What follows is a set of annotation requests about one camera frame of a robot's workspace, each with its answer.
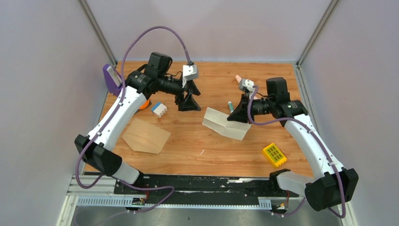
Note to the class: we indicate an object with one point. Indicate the purple holder stand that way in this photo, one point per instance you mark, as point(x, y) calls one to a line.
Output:
point(113, 80)

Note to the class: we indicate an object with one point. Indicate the brown paper envelope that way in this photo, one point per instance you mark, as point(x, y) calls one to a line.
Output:
point(141, 136)

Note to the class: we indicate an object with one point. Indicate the blue white toy block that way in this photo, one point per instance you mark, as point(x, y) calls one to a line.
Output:
point(159, 109)

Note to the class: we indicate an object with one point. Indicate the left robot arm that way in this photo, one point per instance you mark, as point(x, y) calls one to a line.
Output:
point(96, 147)

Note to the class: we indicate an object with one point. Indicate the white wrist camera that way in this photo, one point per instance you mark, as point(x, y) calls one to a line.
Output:
point(246, 86)
point(189, 73)

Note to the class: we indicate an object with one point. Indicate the yellow toy block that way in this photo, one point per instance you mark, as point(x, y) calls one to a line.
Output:
point(274, 155)

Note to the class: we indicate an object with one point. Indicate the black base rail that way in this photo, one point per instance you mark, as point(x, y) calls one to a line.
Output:
point(206, 191)

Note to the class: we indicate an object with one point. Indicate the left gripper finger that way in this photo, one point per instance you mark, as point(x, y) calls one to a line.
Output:
point(191, 87)
point(186, 102)

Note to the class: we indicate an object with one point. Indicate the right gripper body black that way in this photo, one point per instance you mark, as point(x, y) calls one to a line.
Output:
point(252, 109)

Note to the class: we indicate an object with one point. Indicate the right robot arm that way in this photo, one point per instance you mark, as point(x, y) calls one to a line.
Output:
point(332, 185)

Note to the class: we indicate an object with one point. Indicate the pink cylindrical tube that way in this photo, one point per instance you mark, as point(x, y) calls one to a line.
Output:
point(238, 78)

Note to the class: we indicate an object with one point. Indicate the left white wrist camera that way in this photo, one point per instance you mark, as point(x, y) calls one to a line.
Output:
point(189, 73)

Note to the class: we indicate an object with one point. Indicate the green white glue stick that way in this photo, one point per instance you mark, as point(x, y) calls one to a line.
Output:
point(231, 107)

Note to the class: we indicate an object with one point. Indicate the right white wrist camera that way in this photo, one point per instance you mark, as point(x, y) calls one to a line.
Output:
point(246, 86)

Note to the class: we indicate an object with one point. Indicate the beige letter paper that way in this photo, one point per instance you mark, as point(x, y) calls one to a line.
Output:
point(217, 121)

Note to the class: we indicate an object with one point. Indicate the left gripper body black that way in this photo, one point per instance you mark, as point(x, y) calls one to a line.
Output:
point(180, 98)

